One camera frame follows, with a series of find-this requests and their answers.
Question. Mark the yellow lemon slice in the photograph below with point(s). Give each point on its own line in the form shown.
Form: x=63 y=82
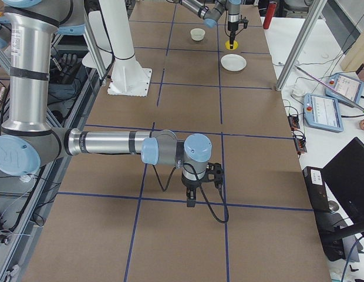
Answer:
x=231 y=46

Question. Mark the orange connector board lower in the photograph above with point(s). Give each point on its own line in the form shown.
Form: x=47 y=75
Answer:
x=300 y=142

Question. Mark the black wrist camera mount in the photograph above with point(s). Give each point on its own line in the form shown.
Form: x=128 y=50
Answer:
x=214 y=173

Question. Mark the white bowl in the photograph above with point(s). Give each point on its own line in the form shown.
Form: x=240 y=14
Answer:
x=197 y=34

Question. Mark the red bottle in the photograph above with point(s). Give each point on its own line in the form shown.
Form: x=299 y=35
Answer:
x=269 y=15

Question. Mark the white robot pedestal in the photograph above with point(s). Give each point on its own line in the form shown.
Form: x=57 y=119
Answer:
x=110 y=26

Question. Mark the black monitor stand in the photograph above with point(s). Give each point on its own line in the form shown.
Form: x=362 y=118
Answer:
x=337 y=233

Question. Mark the far teach pendant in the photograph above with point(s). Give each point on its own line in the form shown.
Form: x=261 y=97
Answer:
x=351 y=88

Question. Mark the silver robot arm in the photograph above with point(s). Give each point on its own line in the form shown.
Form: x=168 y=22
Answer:
x=27 y=142
x=230 y=8

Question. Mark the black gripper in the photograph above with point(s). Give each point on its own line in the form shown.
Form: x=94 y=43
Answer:
x=191 y=184
x=232 y=26

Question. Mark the near horizontal blue tape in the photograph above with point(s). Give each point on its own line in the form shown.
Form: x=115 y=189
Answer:
x=150 y=199

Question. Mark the teach pendant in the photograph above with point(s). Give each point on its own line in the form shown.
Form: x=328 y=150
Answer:
x=351 y=88
x=323 y=112

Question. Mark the aluminium frame post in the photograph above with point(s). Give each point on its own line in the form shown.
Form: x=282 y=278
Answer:
x=307 y=27

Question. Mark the orange connector board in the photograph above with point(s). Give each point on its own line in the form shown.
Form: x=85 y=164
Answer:
x=300 y=142
x=293 y=121

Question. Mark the orange connector board upper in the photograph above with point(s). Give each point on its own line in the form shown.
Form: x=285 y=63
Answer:
x=293 y=121

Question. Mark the white plate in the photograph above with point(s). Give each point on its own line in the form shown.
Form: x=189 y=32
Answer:
x=233 y=62

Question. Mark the black laptop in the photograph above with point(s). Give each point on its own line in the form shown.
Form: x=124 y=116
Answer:
x=344 y=176

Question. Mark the near teach pendant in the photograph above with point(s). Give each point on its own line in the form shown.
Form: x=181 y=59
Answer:
x=323 y=112

